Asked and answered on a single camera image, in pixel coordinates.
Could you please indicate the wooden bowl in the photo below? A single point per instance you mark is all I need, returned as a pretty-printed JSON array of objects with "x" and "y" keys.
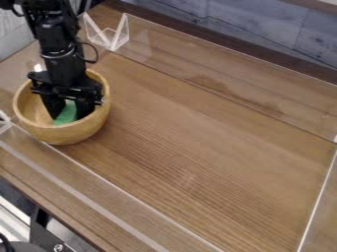
[{"x": 38, "y": 123}]

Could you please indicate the black metal table leg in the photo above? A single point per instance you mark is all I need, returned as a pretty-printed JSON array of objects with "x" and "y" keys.
[{"x": 53, "y": 236}]

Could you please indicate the clear acrylic corner bracket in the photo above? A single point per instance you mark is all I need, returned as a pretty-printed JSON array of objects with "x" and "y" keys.
[{"x": 112, "y": 39}]

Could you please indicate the small white tag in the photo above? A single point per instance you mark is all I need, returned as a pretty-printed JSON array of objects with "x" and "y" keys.
[{"x": 38, "y": 68}]

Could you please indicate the green rectangular stick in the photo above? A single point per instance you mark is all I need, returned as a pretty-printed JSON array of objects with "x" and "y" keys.
[{"x": 67, "y": 115}]

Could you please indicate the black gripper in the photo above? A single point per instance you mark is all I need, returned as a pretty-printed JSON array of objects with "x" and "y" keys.
[{"x": 65, "y": 81}]

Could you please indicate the clear acrylic right wall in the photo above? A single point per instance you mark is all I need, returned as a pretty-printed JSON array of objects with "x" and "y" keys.
[{"x": 320, "y": 235}]

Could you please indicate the clear acrylic front wall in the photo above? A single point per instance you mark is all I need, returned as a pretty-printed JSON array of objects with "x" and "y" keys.
[{"x": 102, "y": 212}]

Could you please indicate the clear acrylic wall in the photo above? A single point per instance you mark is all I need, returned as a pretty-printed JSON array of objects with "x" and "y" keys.
[
  {"x": 102, "y": 212},
  {"x": 320, "y": 235}
]

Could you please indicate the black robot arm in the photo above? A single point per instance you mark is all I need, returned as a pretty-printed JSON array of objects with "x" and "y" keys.
[{"x": 51, "y": 21}]

